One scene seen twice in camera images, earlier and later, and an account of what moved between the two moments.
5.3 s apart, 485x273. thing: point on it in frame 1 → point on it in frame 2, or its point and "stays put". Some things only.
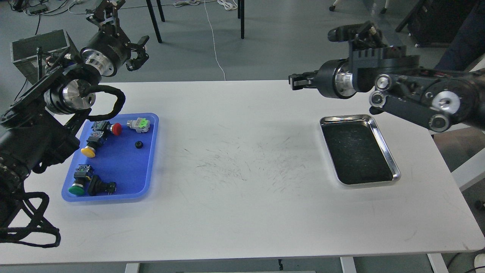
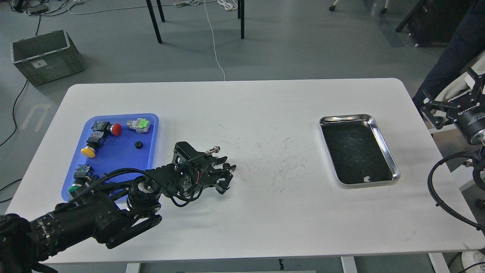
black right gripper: (335, 78) → (468, 119)
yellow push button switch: (94, 141) stays put
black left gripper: (107, 50) → (203, 171)
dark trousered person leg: (468, 46) stays put
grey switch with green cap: (141, 125) stays put
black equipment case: (434, 22) stays put
